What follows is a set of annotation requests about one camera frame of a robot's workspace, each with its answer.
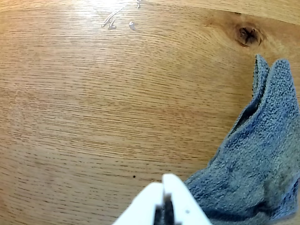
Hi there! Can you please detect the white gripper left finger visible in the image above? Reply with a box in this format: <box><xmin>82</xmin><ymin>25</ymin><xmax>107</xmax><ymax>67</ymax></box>
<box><xmin>112</xmin><ymin>182</ymin><xmax>164</xmax><ymax>225</ymax></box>

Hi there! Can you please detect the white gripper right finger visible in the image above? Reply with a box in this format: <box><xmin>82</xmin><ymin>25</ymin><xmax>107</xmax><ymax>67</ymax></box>
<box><xmin>162</xmin><ymin>173</ymin><xmax>212</xmax><ymax>225</ymax></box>

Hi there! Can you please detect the grey microfibre cloth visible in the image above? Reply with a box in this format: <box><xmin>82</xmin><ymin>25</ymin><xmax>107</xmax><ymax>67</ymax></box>
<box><xmin>184</xmin><ymin>53</ymin><xmax>300</xmax><ymax>225</ymax></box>

